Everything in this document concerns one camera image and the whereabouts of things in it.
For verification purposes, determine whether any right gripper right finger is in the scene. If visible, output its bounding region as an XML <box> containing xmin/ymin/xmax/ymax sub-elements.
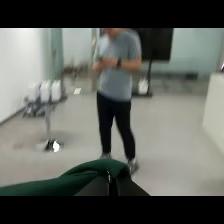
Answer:
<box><xmin>112</xmin><ymin>173</ymin><xmax>151</xmax><ymax>197</ymax></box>

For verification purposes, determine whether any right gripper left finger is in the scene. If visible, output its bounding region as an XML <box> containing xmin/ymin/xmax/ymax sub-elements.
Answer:
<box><xmin>74</xmin><ymin>172</ymin><xmax>114</xmax><ymax>197</ymax></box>

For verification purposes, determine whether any dark green garment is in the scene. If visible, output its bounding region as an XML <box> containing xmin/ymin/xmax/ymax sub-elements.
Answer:
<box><xmin>0</xmin><ymin>158</ymin><xmax>132</xmax><ymax>197</ymax></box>

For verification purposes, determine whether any small metal side table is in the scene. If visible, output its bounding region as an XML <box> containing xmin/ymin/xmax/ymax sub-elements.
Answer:
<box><xmin>22</xmin><ymin>79</ymin><xmax>68</xmax><ymax>153</ymax></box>

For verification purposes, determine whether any person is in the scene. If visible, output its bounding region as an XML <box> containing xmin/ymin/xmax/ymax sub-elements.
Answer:
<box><xmin>91</xmin><ymin>28</ymin><xmax>144</xmax><ymax>175</ymax></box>

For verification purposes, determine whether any black screen on stand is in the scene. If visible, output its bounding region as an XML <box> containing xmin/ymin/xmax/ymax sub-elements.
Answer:
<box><xmin>132</xmin><ymin>28</ymin><xmax>175</xmax><ymax>98</ymax></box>

